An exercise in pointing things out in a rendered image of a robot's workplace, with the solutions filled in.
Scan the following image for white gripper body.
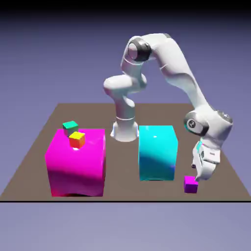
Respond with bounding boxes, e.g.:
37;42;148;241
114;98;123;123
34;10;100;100
194;159;220;182

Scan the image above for small purple cube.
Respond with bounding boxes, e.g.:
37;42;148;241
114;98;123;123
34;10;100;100
183;176;199;194

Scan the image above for small yellow cube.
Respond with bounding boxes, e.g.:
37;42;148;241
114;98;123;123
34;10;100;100
69;131;86;149

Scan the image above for small green cube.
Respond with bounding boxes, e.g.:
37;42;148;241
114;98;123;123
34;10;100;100
62;120;79;137

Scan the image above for large cyan box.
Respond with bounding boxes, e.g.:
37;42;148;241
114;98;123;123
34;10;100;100
138;125;178;181

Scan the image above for large magenta box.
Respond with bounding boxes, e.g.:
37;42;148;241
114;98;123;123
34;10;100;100
44;128;107;198

